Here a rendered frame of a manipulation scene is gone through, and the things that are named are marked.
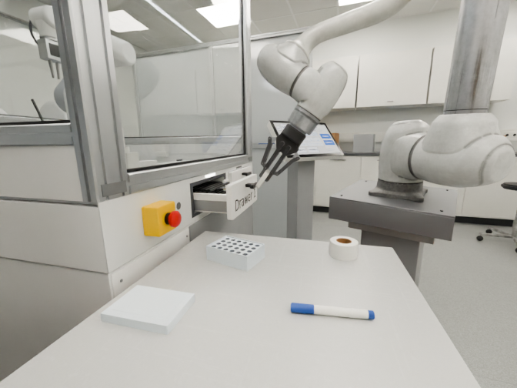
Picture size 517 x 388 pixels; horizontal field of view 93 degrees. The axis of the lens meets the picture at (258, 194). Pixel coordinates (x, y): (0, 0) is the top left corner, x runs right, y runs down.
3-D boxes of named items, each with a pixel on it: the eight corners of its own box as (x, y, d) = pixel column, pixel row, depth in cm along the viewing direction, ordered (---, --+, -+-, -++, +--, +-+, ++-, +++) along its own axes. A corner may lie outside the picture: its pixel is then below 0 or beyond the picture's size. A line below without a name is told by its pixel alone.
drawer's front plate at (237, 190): (257, 199, 103) (256, 173, 101) (232, 220, 76) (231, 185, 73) (253, 199, 104) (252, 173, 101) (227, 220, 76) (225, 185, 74)
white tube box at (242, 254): (265, 257, 64) (265, 243, 63) (247, 272, 57) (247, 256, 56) (226, 247, 70) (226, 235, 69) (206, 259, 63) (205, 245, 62)
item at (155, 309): (195, 301, 47) (195, 292, 46) (168, 335, 38) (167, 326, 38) (138, 292, 50) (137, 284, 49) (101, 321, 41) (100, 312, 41)
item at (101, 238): (252, 186, 145) (252, 162, 142) (108, 273, 49) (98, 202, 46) (120, 181, 170) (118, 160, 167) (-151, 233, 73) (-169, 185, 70)
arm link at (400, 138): (400, 174, 105) (408, 120, 99) (441, 182, 88) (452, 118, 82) (368, 176, 101) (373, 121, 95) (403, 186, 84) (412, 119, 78)
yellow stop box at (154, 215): (179, 228, 63) (177, 200, 62) (161, 238, 57) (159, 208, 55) (162, 226, 65) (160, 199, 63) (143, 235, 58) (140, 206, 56)
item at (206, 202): (251, 196, 102) (251, 182, 101) (228, 214, 77) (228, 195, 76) (167, 192, 112) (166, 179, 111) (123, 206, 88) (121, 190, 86)
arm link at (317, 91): (324, 124, 81) (292, 103, 84) (355, 81, 77) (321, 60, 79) (320, 119, 71) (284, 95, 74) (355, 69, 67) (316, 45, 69)
